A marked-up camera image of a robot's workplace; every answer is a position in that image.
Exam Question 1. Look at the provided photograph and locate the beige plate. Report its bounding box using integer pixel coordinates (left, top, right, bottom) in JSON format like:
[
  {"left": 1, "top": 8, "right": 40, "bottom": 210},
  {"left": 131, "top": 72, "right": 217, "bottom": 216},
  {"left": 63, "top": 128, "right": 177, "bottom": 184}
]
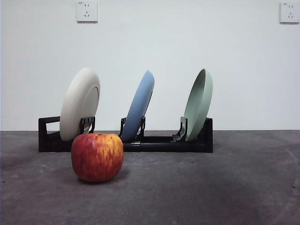
[{"left": 59, "top": 67, "right": 101, "bottom": 142}]

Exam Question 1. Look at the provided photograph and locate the blue plate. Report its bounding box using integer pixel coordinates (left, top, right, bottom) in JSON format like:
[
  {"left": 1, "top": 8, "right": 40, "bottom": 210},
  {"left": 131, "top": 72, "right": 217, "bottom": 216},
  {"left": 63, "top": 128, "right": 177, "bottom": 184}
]
[{"left": 121, "top": 70, "right": 156, "bottom": 143}]

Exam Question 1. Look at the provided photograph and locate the red yellow apple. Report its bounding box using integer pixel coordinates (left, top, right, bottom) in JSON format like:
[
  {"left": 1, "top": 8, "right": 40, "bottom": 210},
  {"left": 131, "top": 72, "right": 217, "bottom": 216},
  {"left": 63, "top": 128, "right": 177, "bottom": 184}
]
[{"left": 71, "top": 132, "right": 124, "bottom": 183}]

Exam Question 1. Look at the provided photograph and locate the white wall socket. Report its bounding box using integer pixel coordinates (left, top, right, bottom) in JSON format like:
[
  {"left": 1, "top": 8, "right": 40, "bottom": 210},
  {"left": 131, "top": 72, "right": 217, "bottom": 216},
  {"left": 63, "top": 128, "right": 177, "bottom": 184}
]
[
  {"left": 77, "top": 1, "right": 98, "bottom": 23},
  {"left": 279, "top": 2, "right": 300, "bottom": 24}
]

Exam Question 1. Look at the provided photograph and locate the black plate rack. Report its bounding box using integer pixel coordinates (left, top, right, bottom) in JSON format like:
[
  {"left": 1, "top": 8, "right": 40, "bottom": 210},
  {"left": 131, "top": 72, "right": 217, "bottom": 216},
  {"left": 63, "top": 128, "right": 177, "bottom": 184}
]
[{"left": 38, "top": 115, "right": 214, "bottom": 153}]

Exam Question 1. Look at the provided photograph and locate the green plate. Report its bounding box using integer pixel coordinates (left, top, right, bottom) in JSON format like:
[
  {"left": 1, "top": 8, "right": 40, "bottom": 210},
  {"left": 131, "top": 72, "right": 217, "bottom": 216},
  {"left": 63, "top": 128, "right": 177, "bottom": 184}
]
[{"left": 183, "top": 68, "right": 214, "bottom": 142}]

